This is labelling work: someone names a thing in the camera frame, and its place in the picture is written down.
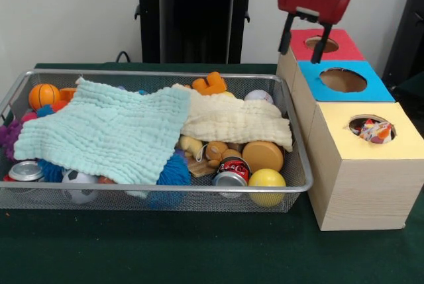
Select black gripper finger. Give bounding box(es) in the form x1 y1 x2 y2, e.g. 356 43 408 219
310 24 333 65
278 14 295 56

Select cream waffle cloth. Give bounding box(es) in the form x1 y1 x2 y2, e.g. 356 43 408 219
172 83 294 152

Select small polka dot paper ball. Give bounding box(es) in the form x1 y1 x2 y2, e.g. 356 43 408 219
357 118 396 144

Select crushed silver can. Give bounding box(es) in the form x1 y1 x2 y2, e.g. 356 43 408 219
211 157 252 199

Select mint waffle cloth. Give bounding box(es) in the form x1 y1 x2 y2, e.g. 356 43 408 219
13 77 191 185

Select wooden box three round holes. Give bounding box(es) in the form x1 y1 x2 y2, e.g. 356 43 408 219
276 28 417 232

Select white toy baseball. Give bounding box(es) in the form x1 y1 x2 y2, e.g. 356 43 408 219
244 89 275 105

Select orange rubber toy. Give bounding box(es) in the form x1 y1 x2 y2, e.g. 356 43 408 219
191 71 229 96

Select black upright panel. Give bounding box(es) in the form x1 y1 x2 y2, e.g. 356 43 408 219
381 0 424 81

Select brown toy burger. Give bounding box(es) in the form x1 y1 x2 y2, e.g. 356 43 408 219
242 141 285 174

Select yellow ball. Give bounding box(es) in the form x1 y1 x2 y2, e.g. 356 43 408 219
247 168 288 207

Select dark green table cloth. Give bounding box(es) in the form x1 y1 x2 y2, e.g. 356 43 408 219
0 62 424 284

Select orange toy basketball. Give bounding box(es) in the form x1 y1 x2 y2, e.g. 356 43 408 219
28 83 62 112

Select small soccer ball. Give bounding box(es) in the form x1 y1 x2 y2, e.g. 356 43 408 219
61 169 100 205

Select red and silver can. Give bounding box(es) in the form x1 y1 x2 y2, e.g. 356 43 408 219
3 160 46 182

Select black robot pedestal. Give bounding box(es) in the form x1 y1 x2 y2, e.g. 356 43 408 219
127 0 268 65

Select black cable loop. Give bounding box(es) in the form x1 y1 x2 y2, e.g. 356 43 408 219
115 50 133 64

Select silver wire mesh bin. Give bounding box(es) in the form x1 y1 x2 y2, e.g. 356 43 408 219
0 68 314 214

